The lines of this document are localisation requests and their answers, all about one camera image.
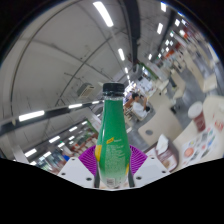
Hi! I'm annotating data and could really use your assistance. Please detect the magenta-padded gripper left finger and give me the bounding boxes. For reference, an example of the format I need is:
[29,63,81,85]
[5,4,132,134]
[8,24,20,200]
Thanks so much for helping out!
[57,144,100,189]

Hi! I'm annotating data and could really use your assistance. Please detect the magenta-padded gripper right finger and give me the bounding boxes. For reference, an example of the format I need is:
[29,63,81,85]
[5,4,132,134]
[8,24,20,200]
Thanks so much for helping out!
[128,145,171,189]

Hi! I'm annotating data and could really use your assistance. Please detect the green plastic drink bottle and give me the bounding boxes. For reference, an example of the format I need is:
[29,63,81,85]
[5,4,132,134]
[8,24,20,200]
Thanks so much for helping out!
[94,82,132,190]

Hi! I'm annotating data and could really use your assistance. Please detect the white paper napkin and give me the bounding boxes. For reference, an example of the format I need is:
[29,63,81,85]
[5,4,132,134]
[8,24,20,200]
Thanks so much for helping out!
[155,133,170,156]

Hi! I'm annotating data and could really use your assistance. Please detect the beige cafeteria chairs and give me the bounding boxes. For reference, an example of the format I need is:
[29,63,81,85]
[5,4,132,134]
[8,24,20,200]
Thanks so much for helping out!
[138,59,219,148]

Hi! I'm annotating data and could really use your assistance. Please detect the person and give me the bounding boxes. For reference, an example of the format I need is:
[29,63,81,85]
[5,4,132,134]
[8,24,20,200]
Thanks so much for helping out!
[123,92,152,122]

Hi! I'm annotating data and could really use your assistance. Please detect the colourful sticker sheet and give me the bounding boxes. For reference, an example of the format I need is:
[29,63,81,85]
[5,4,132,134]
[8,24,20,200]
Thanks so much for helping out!
[181,124,221,168]

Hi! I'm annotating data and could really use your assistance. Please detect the ceiling air conditioner unit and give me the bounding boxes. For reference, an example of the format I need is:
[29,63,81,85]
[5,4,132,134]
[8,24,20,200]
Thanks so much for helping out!
[76,83,96,99]

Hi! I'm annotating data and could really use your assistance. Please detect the ceiling strip lights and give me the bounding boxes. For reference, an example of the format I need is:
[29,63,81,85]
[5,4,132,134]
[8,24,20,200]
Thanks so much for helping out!
[18,1,188,166]

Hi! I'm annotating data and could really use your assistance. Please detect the red paper cup with lid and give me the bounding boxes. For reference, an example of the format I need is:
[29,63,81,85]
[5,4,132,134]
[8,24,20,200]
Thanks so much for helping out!
[187,101,208,133]

